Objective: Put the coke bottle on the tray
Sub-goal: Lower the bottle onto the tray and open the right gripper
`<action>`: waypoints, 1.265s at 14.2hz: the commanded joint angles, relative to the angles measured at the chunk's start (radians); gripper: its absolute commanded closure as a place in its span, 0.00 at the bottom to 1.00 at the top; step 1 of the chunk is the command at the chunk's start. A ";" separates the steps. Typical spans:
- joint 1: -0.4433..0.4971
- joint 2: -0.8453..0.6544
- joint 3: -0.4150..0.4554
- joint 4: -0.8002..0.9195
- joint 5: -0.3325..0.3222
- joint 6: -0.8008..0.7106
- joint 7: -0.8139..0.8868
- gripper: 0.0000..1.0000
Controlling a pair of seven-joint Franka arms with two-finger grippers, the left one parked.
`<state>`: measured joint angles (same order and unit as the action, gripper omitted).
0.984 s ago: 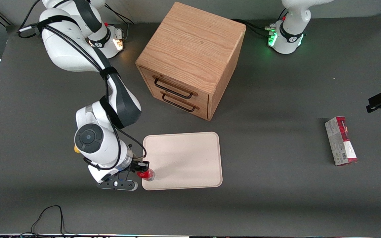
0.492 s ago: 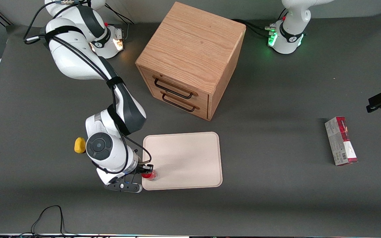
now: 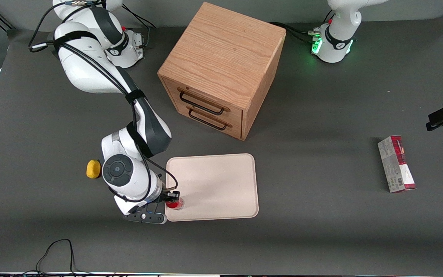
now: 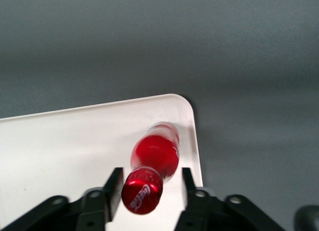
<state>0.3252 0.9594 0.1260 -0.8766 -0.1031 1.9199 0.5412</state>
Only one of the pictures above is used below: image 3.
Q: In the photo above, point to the beige rectangular tray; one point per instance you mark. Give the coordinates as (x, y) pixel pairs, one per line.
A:
(217, 184)

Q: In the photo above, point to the wooden drawer front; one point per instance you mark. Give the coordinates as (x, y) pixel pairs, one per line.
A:
(237, 115)
(237, 131)

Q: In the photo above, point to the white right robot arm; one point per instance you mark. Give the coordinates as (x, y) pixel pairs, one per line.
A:
(83, 69)

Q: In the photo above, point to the oak wooden drawer cabinet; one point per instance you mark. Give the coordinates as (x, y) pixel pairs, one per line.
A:
(221, 50)

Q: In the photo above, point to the red and grey carton box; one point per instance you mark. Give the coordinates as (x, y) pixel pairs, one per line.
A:
(396, 165)

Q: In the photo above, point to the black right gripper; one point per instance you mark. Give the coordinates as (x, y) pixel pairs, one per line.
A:
(169, 196)

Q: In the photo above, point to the red coke bottle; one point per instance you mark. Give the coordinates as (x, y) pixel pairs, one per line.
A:
(175, 204)

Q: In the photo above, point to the yellow lemon-shaped object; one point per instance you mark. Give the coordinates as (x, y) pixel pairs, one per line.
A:
(92, 169)

